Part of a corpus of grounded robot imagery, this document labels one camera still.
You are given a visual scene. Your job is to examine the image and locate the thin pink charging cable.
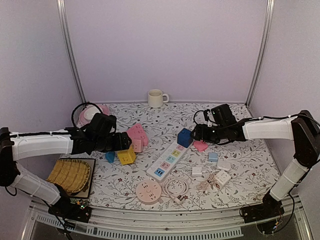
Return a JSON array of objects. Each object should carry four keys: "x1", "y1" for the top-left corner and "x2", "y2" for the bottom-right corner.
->
[{"x1": 194, "y1": 173, "x2": 222, "y2": 193}]

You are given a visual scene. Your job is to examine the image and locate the right aluminium frame post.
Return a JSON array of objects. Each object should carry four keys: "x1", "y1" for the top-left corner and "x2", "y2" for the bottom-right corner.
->
[{"x1": 245, "y1": 0, "x2": 275, "y2": 108}]

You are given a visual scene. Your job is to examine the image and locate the pink plate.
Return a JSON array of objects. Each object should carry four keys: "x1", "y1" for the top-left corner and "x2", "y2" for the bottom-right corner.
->
[{"x1": 77, "y1": 104, "x2": 109, "y2": 126}]

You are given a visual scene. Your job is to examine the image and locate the white charger plug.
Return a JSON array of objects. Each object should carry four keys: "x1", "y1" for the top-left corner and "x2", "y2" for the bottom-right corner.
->
[{"x1": 191, "y1": 167, "x2": 203, "y2": 177}]

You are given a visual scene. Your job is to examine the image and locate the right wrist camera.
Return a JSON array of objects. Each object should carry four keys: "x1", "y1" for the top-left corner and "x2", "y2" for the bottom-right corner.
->
[{"x1": 203, "y1": 109, "x2": 211, "y2": 123}]

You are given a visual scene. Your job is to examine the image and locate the cream ceramic mug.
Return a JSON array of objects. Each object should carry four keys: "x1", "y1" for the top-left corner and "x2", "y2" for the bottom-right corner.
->
[{"x1": 147, "y1": 89, "x2": 170, "y2": 108}]

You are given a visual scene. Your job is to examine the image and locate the light blue charger plug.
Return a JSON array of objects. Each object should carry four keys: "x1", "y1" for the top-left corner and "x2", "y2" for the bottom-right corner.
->
[{"x1": 208, "y1": 152, "x2": 219, "y2": 163}]

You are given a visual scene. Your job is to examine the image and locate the white square adapter plug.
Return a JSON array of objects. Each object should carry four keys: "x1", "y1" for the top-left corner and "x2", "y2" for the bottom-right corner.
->
[{"x1": 216, "y1": 160, "x2": 232, "y2": 172}]

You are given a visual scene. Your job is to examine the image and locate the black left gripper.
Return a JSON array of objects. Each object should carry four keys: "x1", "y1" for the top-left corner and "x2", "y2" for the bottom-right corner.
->
[{"x1": 93, "y1": 131, "x2": 132, "y2": 153}]

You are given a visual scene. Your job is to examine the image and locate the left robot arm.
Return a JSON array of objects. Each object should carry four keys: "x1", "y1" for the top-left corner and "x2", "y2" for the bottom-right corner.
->
[{"x1": 0, "y1": 113, "x2": 132, "y2": 217}]

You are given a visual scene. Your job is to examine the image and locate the left aluminium frame post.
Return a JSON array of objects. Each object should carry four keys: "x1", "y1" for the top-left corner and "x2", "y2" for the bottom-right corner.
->
[{"x1": 56, "y1": 0, "x2": 87, "y2": 103}]

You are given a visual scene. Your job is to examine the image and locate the white bowl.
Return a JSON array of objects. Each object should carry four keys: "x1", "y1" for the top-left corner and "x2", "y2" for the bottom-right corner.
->
[{"x1": 83, "y1": 106, "x2": 100, "y2": 122}]

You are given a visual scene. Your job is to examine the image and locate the dark blue cube socket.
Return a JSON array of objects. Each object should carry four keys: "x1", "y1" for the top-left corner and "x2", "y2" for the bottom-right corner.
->
[{"x1": 177, "y1": 128, "x2": 193, "y2": 148}]

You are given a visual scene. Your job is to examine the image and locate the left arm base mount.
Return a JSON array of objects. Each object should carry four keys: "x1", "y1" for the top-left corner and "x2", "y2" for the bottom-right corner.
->
[{"x1": 48, "y1": 197, "x2": 92, "y2": 223}]

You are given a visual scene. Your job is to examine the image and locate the pink triangular power strip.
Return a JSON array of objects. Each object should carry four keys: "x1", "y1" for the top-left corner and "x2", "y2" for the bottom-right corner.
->
[{"x1": 126, "y1": 123, "x2": 149, "y2": 146}]

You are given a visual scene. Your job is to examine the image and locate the white long power strip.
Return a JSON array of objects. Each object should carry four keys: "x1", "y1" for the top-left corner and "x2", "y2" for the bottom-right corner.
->
[{"x1": 146, "y1": 142, "x2": 190, "y2": 183}]

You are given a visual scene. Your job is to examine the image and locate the aluminium frame post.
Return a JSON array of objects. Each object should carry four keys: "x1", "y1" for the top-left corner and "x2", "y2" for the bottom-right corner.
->
[
  {"x1": 56, "y1": 0, "x2": 87, "y2": 103},
  {"x1": 245, "y1": 0, "x2": 275, "y2": 108}
]

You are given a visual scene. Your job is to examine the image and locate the woven bamboo basket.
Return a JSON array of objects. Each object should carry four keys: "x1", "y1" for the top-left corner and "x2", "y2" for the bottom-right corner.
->
[{"x1": 46, "y1": 159, "x2": 91, "y2": 194}]

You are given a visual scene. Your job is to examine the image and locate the white delixi socket adapter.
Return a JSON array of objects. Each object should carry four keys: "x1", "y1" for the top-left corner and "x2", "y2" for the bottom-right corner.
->
[{"x1": 214, "y1": 170, "x2": 231, "y2": 189}]

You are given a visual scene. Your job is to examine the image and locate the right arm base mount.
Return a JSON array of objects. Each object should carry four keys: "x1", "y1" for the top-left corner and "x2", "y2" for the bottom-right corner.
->
[{"x1": 239, "y1": 201, "x2": 285, "y2": 223}]

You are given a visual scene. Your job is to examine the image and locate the pink cube socket front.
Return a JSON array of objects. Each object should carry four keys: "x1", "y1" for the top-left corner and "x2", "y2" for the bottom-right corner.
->
[{"x1": 131, "y1": 139, "x2": 144, "y2": 153}]

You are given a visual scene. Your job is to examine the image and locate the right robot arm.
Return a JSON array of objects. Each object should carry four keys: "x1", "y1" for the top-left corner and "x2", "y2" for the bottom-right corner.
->
[{"x1": 190, "y1": 104, "x2": 320, "y2": 218}]

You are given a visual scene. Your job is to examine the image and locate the cyan cube socket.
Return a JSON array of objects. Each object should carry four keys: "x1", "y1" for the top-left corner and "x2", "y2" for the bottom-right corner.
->
[{"x1": 105, "y1": 151, "x2": 116, "y2": 164}]

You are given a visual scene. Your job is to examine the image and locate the yellow cube socket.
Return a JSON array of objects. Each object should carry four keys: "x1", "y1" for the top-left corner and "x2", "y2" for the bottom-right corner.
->
[{"x1": 116, "y1": 148, "x2": 136, "y2": 166}]

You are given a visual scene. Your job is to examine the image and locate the pink coiled power cord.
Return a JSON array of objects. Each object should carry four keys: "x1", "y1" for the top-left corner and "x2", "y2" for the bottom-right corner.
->
[{"x1": 162, "y1": 176, "x2": 193, "y2": 205}]

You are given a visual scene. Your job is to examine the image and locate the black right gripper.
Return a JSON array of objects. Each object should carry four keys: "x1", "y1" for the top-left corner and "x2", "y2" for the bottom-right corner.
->
[{"x1": 190, "y1": 123, "x2": 227, "y2": 144}]

